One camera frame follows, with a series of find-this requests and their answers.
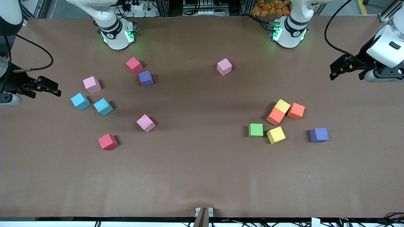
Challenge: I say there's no cyan foam block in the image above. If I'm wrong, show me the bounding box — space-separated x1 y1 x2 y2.
70 92 91 111
93 98 114 116

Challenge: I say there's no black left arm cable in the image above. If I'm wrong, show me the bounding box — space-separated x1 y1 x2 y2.
324 0 372 61

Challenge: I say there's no green foam block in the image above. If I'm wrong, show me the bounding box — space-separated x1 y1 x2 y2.
248 123 264 138

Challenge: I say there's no orange foam block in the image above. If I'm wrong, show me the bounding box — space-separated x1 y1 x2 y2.
286 102 306 120
266 108 286 126

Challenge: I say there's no pink foam block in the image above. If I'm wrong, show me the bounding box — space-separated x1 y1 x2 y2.
83 76 102 94
217 58 233 77
136 114 156 133

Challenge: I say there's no large white power strip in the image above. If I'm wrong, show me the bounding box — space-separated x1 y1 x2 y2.
122 0 158 18

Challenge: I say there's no grey bracket with brown post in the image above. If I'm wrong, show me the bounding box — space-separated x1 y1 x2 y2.
193 207 214 227

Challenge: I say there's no yellow foam block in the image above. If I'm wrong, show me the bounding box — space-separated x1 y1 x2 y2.
273 99 291 114
266 126 286 144

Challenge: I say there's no purple foam block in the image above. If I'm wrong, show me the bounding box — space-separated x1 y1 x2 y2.
309 128 330 143
138 71 154 87

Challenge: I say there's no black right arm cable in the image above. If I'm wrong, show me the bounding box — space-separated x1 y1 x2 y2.
13 33 54 73

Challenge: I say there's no dark equipment rack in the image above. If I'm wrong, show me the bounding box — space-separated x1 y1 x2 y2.
181 0 247 16

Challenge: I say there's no bag of orange fruits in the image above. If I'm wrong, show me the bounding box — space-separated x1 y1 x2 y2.
252 0 291 17

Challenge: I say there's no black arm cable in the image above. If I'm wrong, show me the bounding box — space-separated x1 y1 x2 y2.
324 0 372 61
13 33 54 73

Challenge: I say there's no aluminium frame profile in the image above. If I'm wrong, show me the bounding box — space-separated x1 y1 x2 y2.
20 0 48 26
378 0 404 23

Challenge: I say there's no red foam block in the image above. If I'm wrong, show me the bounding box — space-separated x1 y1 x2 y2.
126 57 144 75
98 133 119 151

